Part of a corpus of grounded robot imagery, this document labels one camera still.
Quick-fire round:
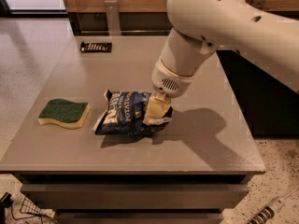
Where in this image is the grey drawer cabinet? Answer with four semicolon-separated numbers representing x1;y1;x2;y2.
21;175;249;224

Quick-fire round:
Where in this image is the white power strip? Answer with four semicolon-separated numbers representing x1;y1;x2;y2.
247;186;299;224

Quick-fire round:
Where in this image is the left metal bracket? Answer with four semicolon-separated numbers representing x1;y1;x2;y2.
105;0;121;36

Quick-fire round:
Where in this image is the blue potato chip bag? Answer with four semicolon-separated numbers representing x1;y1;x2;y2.
93;90;173;135

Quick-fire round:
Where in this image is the right metal bracket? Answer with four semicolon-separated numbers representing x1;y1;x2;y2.
250;0;266;9

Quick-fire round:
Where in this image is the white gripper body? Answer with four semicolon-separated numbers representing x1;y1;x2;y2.
151;59;194;98

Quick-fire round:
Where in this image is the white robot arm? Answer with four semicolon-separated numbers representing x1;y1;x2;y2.
143;0;299;126

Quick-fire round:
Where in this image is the black wire basket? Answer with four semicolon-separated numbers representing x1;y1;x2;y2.
10;195;56;224

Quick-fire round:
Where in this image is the green and yellow sponge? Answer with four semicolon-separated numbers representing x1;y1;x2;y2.
37;99;91;129

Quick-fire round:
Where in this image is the metal bracket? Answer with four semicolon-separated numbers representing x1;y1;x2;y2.
250;0;266;9
105;0;121;36

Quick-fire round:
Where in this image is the dark rxbar chocolate bar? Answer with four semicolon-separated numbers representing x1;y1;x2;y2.
80;42;112;52

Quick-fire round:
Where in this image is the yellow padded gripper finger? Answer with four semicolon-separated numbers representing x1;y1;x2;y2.
143;92;171;126

